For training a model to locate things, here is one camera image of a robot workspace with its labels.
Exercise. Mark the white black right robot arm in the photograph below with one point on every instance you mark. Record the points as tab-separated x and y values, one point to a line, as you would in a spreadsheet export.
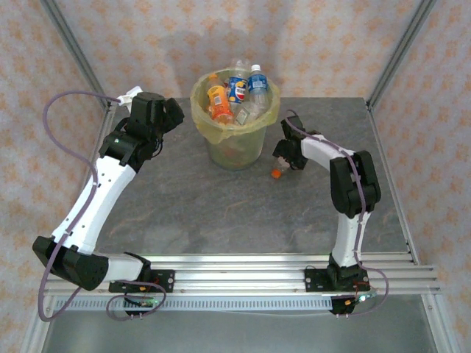
353	184

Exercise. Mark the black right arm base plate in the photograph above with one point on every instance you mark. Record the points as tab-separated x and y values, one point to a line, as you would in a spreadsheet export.
316	279

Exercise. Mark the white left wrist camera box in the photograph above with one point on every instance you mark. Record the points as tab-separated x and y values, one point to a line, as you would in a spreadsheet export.
131	96

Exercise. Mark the grey metal panel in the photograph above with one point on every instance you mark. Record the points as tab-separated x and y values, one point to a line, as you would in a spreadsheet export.
239	334

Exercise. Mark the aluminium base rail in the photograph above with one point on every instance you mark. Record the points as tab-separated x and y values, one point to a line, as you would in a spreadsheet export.
239	276

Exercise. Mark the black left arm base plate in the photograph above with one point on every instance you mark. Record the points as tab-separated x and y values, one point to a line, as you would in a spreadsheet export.
163	281

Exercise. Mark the white green label clear bottle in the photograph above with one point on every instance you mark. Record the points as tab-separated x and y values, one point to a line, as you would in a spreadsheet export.
243	117

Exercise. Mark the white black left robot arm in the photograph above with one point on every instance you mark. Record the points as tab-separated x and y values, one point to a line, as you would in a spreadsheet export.
95	198

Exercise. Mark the aluminium frame post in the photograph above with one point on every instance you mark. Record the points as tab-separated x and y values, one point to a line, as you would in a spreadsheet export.
403	48
74	48

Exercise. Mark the aluminium table side rail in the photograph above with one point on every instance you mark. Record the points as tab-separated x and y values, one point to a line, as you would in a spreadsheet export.
376	128
104	125

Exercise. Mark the pepsi bottle blue cap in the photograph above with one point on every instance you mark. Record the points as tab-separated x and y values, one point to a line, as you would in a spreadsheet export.
237	90

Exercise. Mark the yellow plastic bin liner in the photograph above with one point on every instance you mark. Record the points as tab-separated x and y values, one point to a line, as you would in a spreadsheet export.
213	130

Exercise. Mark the blue label water bottle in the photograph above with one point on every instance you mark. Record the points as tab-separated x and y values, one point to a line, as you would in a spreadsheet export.
257	84

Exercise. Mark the pale green plastic bin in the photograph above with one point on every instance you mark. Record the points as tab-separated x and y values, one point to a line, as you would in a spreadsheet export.
235	150

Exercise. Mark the aluminium lower frame bar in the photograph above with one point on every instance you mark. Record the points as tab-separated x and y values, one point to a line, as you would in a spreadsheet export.
439	323
35	338

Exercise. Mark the green circuit board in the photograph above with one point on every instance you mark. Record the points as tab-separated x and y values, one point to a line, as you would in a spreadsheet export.
145	302
362	298

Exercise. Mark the orange cap clear bottle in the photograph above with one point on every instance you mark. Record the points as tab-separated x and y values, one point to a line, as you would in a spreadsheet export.
279	167

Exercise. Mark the orange yellow label juice bottle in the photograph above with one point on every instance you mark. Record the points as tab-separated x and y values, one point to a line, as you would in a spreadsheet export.
219	101

